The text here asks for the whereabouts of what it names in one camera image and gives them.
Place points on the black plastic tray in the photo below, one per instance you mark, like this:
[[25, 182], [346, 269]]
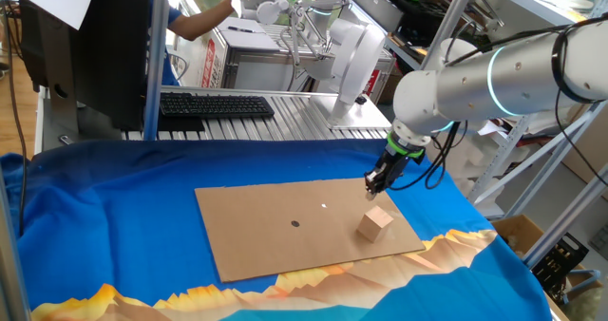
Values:
[[423, 7]]

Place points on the black plastic crate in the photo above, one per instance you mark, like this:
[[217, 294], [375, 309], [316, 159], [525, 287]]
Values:
[[556, 264]]

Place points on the aluminium frame post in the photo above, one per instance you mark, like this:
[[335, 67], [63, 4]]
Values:
[[565, 219], [156, 50], [451, 17], [9, 273]]

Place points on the blue mountain print cloth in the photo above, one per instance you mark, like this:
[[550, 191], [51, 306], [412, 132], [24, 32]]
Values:
[[119, 216]]

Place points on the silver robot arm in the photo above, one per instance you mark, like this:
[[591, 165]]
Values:
[[499, 79]]

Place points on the red white sign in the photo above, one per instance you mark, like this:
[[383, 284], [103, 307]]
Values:
[[209, 64]]

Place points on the black monitor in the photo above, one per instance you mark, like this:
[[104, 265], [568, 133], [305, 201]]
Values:
[[109, 50]]

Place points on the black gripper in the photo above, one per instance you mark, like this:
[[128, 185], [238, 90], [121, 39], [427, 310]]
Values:
[[394, 169]]

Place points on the brown cardboard sheet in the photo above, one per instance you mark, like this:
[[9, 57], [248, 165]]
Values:
[[266, 235]]

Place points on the grey metal cabinet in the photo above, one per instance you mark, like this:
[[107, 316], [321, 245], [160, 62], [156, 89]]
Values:
[[256, 74]]

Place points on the white foam pieces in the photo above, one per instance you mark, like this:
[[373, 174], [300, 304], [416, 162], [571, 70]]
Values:
[[475, 159]]

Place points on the open cardboard box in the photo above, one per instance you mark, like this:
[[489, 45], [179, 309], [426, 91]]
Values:
[[510, 228]]

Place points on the white haptic control device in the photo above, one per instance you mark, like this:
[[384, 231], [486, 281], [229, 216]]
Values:
[[356, 60]]

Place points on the black keyboard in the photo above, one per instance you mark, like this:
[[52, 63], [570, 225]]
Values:
[[214, 106]]

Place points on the person hand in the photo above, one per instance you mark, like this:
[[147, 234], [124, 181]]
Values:
[[237, 6]]

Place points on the small wooden block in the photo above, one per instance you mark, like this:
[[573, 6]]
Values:
[[373, 226]]

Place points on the bare person forearm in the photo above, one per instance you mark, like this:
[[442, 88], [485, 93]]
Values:
[[199, 24]]

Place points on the black mouse pad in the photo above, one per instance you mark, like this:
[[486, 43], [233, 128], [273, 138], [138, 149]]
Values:
[[180, 124]]

